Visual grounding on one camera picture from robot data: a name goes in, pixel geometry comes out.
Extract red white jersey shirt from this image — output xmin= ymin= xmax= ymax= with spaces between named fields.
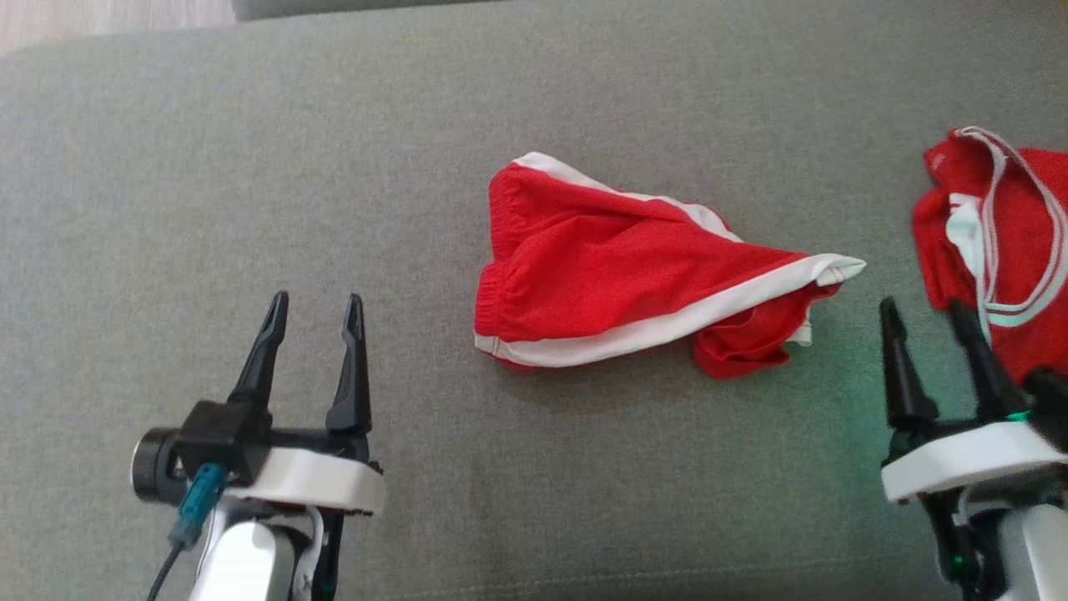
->
xmin=911 ymin=126 xmax=1068 ymax=386

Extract grey sofa cushion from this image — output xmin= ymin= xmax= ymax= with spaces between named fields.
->
xmin=231 ymin=0 xmax=510 ymax=23

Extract left camera teal-plug cable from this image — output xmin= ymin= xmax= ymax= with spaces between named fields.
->
xmin=148 ymin=462 xmax=231 ymax=601

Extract red white sports shorts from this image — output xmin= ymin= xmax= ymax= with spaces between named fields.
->
xmin=473 ymin=151 xmax=868 ymax=380

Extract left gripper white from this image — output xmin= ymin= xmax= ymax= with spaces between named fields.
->
xmin=224 ymin=290 xmax=387 ymax=517

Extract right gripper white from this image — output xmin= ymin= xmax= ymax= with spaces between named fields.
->
xmin=878 ymin=296 xmax=1068 ymax=505

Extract grey fabric sofa seat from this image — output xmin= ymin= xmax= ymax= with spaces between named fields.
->
xmin=0 ymin=0 xmax=1068 ymax=601

